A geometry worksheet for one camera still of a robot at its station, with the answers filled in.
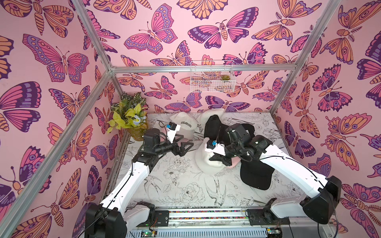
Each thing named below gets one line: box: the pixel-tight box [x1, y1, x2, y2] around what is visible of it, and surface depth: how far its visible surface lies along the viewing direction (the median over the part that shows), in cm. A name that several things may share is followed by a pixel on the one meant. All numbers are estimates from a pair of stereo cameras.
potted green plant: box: [107, 92, 150, 142], surface depth 91 cm
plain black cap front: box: [239, 159, 275, 191], surface depth 87 cm
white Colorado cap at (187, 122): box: [170, 111, 198, 139], surface depth 107 cm
